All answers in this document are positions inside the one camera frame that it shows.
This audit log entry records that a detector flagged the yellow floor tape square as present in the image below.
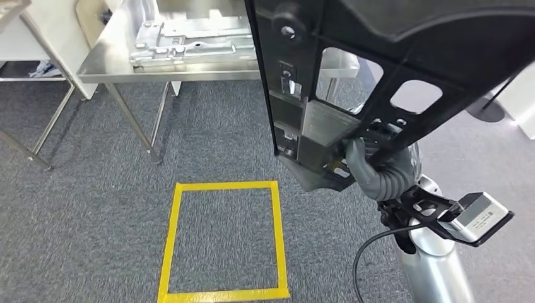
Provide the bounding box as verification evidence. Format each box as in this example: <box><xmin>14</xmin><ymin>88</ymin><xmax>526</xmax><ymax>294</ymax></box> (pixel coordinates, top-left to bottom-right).
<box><xmin>158</xmin><ymin>181</ymin><xmax>290</xmax><ymax>303</ymax></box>

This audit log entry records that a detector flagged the steel frame table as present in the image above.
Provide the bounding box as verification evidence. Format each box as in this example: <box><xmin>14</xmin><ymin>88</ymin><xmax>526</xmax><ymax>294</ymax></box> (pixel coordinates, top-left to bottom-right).
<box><xmin>0</xmin><ymin>0</ymin><xmax>76</xmax><ymax>172</ymax></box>

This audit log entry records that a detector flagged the white board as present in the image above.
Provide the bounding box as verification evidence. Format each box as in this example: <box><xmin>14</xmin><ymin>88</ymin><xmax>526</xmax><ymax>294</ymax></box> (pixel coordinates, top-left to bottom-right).
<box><xmin>0</xmin><ymin>0</ymin><xmax>110</xmax><ymax>101</ymax></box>

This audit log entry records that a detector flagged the black cable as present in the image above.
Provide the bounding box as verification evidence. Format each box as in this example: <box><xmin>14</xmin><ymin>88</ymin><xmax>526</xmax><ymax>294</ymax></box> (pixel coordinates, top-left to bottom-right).
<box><xmin>352</xmin><ymin>223</ymin><xmax>427</xmax><ymax>303</ymax></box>

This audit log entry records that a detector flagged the stamped grey metal panel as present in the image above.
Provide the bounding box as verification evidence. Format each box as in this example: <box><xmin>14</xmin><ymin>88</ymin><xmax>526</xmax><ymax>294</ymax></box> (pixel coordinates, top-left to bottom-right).
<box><xmin>129</xmin><ymin>18</ymin><xmax>258</xmax><ymax>70</ymax></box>

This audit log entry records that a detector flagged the black round stand base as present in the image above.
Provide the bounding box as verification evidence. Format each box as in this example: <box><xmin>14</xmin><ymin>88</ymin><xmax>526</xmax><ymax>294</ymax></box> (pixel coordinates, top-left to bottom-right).
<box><xmin>466</xmin><ymin>62</ymin><xmax>535</xmax><ymax>124</ymax></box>

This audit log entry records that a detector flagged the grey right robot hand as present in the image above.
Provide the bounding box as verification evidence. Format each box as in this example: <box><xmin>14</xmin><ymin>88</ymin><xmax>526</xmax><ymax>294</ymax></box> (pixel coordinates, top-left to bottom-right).
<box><xmin>344</xmin><ymin>139</ymin><xmax>380</xmax><ymax>198</ymax></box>

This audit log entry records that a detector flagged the black plastic plate bracket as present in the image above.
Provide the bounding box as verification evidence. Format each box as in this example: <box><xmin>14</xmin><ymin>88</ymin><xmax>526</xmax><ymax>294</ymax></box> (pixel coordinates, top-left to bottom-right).
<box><xmin>244</xmin><ymin>0</ymin><xmax>535</xmax><ymax>193</ymax></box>

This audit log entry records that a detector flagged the stainless steel workbench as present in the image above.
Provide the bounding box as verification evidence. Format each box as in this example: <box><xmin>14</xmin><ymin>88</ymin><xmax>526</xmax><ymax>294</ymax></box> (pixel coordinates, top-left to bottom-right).
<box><xmin>76</xmin><ymin>0</ymin><xmax>383</xmax><ymax>165</ymax></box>

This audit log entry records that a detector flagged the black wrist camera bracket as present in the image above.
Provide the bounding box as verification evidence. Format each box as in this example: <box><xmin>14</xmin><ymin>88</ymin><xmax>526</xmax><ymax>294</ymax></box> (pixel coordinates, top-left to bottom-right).
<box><xmin>377</xmin><ymin>185</ymin><xmax>515</xmax><ymax>248</ymax></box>

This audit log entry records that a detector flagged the white block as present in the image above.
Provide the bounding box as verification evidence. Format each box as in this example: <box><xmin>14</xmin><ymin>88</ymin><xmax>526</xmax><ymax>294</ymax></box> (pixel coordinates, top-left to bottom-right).
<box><xmin>495</xmin><ymin>62</ymin><xmax>535</xmax><ymax>141</ymax></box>

